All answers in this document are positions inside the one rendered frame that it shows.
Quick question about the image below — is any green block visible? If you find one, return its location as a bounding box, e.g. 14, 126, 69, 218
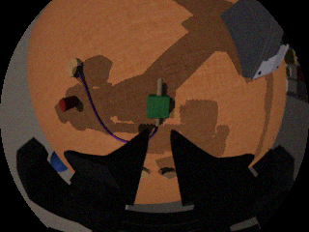
147, 93, 170, 119

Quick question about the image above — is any red cylinder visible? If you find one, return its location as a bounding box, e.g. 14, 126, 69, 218
59, 96, 78, 112

